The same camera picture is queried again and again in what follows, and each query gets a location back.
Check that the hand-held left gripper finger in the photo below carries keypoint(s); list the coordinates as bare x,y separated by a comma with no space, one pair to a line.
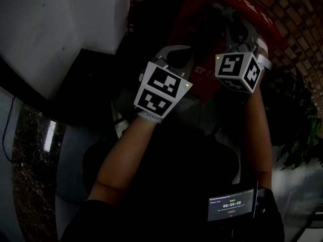
189,67
164,51

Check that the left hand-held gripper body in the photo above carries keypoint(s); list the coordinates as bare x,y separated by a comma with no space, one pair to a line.
159,92

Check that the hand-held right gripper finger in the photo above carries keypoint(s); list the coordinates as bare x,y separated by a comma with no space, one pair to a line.
229,31
251,34

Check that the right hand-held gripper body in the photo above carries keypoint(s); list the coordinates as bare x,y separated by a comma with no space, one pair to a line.
237,69

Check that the grey wiping cloth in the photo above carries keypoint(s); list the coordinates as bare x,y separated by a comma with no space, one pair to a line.
224,12

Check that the red fire extinguisher box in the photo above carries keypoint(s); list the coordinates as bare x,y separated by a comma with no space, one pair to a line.
204,87

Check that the person's left forearm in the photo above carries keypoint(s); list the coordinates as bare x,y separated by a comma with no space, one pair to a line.
126,155

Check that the person's right forearm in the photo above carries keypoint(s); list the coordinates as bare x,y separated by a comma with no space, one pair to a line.
257,135

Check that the white wristband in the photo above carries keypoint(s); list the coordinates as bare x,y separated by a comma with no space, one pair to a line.
151,116

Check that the person's white shoe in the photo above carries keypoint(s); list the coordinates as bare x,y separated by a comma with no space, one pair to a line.
120,127

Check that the person's black clothing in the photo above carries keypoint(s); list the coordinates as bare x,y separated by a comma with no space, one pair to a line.
164,210

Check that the black phone with lit screen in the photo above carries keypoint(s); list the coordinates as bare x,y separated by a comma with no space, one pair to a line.
230,207

